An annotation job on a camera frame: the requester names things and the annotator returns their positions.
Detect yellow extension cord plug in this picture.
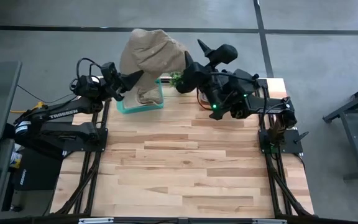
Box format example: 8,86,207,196
10,101,45,114

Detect small yellow white package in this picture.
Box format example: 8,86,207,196
9,151,24,169

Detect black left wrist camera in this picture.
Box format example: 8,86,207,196
100,61,117,82

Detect thin black floor cable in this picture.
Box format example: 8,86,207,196
17,84,77,104

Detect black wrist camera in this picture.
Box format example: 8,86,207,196
100,61,117,82
232,68,257,91

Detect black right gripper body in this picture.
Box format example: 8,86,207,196
175,43,239,95

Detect green translucent plastic bin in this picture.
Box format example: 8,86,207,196
116,77,165,115

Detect white metal bracket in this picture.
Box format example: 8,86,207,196
252,218,288,224
78,217,115,224

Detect black metal table frame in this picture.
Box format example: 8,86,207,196
54,77,316,218

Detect grey metal cart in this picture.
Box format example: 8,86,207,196
323,79,358,182

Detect black bag with white logo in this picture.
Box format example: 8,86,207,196
12,147,64,192

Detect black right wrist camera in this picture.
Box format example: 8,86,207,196
232,68,257,91

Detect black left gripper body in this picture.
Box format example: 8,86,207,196
103,73,127,102

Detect potted green plant white pot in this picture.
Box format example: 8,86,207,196
168,71,186,89

